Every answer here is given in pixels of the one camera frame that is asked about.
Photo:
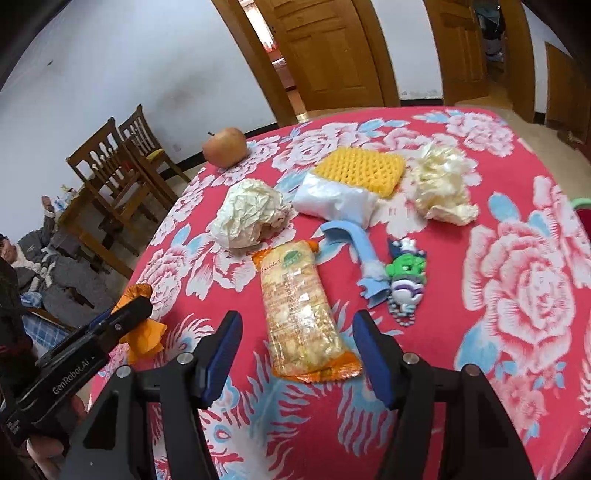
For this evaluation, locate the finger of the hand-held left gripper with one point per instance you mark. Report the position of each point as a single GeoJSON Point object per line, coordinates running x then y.
{"type": "Point", "coordinates": [129, 314]}

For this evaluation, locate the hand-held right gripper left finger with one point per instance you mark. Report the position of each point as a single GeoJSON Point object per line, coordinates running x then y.
{"type": "Point", "coordinates": [221, 360]}

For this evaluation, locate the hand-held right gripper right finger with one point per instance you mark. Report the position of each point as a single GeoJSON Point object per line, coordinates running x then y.
{"type": "Point", "coordinates": [374, 360]}

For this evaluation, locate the orange wrapper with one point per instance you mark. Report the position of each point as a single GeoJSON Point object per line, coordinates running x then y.
{"type": "Point", "coordinates": [143, 339]}

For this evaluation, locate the orange-edged snack packet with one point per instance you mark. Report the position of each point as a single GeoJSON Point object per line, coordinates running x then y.
{"type": "Point", "coordinates": [295, 314]}

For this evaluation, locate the blue curved plastic piece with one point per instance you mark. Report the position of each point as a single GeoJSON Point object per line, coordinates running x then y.
{"type": "Point", "coordinates": [362, 258]}

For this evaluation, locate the yellow foam fruit net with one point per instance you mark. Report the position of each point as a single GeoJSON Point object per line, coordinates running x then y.
{"type": "Point", "coordinates": [364, 170]}

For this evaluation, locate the red bucket green rim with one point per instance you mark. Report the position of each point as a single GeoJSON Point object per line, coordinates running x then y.
{"type": "Point", "coordinates": [582, 202]}

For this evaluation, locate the person's left hand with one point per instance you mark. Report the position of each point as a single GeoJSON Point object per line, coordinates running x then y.
{"type": "Point", "coordinates": [44, 450]}

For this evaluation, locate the blue checked cloth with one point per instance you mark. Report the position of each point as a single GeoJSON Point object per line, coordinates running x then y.
{"type": "Point", "coordinates": [44, 327]}

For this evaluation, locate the red floral tablecloth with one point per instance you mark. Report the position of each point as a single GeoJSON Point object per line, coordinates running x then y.
{"type": "Point", "coordinates": [415, 415]}

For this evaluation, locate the green cartoon toy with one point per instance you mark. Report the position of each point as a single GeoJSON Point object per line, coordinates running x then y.
{"type": "Point", "coordinates": [406, 277]}

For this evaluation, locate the white crumpled paper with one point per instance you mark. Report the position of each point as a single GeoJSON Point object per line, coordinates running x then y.
{"type": "Point", "coordinates": [249, 214]}

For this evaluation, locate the white plastic bag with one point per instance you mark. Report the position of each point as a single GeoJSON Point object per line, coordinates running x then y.
{"type": "Point", "coordinates": [332, 201]}

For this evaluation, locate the wooden chair yellow cushion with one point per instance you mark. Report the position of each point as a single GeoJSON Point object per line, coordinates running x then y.
{"type": "Point", "coordinates": [147, 147]}

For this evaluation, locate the cream crumpled plastic wrap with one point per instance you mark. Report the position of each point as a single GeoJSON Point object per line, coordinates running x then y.
{"type": "Point", "coordinates": [443, 184]}

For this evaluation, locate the apple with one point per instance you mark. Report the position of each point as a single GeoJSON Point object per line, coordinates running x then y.
{"type": "Point", "coordinates": [225, 147]}

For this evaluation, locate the wooden panel door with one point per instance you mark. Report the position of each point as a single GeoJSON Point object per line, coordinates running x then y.
{"type": "Point", "coordinates": [457, 50]}
{"type": "Point", "coordinates": [328, 50]}

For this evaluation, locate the wooden wall panel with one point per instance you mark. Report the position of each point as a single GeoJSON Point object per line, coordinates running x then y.
{"type": "Point", "coordinates": [565, 87]}

